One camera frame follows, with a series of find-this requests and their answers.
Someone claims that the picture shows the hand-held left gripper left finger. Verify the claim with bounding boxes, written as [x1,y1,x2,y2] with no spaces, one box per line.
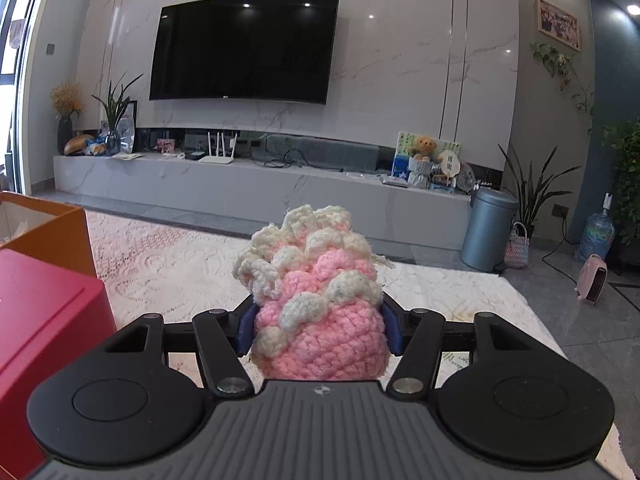
[75,295,262,399]

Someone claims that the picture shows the brown teddy bear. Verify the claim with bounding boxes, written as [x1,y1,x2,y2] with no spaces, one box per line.
[407,135,437,189]

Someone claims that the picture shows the brown round ornament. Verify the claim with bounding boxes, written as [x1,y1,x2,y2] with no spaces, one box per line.
[64,133,96,156]

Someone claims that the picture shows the grey marble television console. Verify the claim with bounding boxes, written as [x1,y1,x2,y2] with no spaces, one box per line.
[52,152,473,251]

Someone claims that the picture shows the grey metal trash can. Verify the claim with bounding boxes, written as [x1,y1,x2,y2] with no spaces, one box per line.
[460,187,520,273]

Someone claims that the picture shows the green and blue poster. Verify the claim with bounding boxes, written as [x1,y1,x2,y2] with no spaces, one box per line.
[392,131,461,193]

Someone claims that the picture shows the clear standing picture frame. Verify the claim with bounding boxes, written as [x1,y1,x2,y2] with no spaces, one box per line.
[112,101,138,153]

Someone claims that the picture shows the round white hand fan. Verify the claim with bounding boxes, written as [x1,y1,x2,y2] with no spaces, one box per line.
[437,147,460,181]

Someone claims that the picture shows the framed wall picture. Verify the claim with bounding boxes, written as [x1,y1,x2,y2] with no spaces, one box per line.
[534,0,583,52]

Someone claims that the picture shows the long-leaf potted plant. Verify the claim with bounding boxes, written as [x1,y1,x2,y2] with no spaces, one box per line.
[497,142,573,241]

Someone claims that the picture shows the orange cardboard box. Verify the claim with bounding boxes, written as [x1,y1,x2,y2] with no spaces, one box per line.
[0,191,98,278]

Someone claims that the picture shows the bushy pothos plant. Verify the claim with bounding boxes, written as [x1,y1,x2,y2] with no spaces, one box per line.
[602,120,640,246]

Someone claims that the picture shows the black cables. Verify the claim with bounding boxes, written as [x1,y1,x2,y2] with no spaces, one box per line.
[252,147,306,167]

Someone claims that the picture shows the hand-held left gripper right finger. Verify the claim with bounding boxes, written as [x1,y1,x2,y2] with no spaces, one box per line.
[381,295,564,402]

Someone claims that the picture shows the pink woven basket bag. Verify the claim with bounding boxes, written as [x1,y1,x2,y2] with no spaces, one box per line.
[504,221,530,268]

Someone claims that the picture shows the black power cable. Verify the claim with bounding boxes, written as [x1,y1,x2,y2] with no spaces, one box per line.
[541,217,581,273]

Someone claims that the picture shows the pink and white crochet pouch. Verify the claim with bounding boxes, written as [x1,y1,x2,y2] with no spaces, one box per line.
[231,204,396,380]

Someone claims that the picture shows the blue water jug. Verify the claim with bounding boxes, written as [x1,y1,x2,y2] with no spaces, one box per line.
[574,192,616,263]

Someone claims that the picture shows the white router with antennas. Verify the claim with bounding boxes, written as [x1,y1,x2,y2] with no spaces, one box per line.
[199,131,238,166]

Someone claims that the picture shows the white lace tablecloth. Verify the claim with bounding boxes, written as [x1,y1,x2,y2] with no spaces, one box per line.
[85,210,640,480]

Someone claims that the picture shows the black wall television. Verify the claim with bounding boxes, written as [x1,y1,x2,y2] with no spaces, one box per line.
[149,0,341,106]

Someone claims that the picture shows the glass sliding door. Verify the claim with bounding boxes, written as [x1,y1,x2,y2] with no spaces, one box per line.
[0,0,53,196]

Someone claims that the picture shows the green plant in glass vase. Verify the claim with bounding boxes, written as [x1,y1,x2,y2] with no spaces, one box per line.
[91,72,145,156]

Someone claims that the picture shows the dark vase with dried flowers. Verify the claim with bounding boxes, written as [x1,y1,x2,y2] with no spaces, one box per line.
[50,82,83,156]

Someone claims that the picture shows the pink space heater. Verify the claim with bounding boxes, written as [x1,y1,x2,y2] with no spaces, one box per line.
[574,254,608,303]

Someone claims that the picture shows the hanging vine plant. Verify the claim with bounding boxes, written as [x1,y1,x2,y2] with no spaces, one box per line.
[531,42,596,131]

